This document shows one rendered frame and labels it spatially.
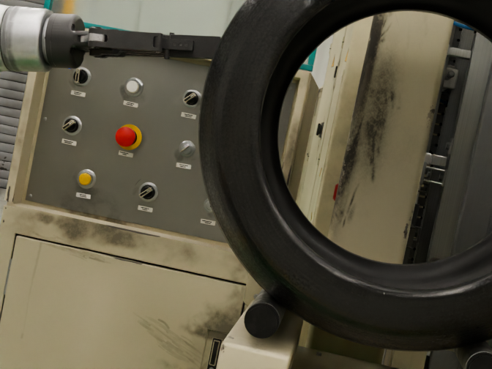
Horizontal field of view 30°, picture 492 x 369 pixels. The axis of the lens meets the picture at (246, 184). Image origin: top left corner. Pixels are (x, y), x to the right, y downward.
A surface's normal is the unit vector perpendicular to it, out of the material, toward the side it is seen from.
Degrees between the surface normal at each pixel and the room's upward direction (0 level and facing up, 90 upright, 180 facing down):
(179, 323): 90
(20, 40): 98
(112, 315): 90
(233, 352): 90
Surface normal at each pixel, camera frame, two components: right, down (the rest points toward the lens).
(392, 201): -0.12, 0.03
